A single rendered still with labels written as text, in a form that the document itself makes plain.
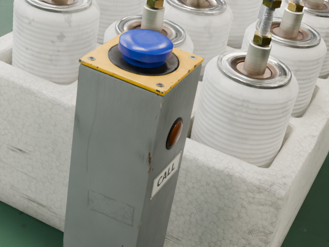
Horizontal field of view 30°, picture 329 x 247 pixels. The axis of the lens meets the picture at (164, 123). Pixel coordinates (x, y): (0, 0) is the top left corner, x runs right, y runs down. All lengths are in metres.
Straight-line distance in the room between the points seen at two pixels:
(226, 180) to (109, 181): 0.15
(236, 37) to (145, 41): 0.41
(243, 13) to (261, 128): 0.27
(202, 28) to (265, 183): 0.22
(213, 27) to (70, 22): 0.17
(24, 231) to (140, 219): 0.29
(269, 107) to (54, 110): 0.23
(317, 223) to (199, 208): 0.27
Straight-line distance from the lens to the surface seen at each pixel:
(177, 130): 0.47
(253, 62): 0.61
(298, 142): 0.66
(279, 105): 0.60
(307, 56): 0.70
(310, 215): 0.87
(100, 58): 0.45
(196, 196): 0.62
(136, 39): 0.45
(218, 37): 0.74
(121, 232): 0.51
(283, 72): 0.63
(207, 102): 0.61
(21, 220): 0.77
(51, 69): 0.69
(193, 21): 0.72
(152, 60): 0.44
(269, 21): 0.60
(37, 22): 0.67
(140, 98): 0.43
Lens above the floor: 0.52
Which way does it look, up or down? 32 degrees down
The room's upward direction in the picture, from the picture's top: 11 degrees clockwise
